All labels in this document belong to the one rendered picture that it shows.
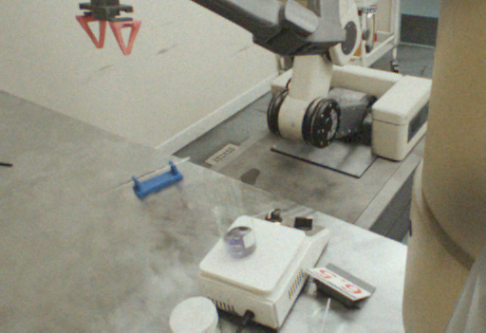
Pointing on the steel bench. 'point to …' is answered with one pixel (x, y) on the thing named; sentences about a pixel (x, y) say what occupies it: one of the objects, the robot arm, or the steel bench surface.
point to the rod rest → (157, 181)
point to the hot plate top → (274, 268)
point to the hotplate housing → (240, 305)
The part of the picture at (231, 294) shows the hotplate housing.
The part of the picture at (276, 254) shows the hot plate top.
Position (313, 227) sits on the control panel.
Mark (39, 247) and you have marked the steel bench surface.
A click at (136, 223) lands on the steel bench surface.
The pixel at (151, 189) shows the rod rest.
